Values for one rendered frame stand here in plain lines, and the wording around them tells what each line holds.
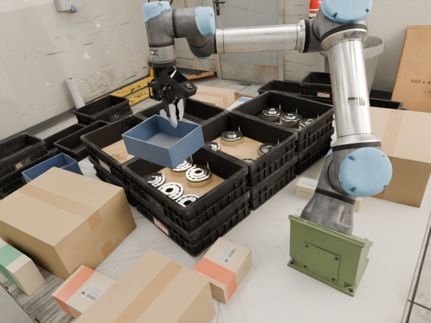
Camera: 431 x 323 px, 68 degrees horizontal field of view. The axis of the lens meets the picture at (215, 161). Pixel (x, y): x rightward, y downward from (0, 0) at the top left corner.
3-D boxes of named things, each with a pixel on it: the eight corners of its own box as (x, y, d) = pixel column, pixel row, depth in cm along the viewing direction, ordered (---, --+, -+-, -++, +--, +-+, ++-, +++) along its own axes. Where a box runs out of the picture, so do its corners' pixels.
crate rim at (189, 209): (250, 172, 113) (249, 166, 111) (185, 217, 97) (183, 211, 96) (181, 140, 139) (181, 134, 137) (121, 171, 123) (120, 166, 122)
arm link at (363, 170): (373, 193, 87) (351, 4, 91) (399, 196, 73) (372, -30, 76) (328, 197, 88) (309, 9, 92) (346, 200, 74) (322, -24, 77)
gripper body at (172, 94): (167, 93, 104) (161, 56, 98) (186, 97, 100) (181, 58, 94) (149, 100, 99) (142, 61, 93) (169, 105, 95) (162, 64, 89)
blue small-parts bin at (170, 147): (204, 144, 100) (201, 124, 96) (173, 170, 90) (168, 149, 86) (160, 132, 110) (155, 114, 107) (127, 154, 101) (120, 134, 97)
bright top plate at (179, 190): (188, 191, 116) (188, 190, 115) (165, 205, 111) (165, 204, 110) (174, 180, 122) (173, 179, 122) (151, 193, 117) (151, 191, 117)
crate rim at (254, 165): (299, 138, 128) (299, 132, 127) (250, 172, 113) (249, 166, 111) (229, 114, 155) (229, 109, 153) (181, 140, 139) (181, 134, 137)
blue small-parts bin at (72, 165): (67, 164, 160) (62, 152, 156) (82, 173, 151) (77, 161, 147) (27, 184, 148) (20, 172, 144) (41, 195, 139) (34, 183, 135)
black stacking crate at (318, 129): (335, 129, 149) (338, 107, 143) (299, 157, 134) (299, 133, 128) (269, 110, 175) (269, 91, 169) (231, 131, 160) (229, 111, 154)
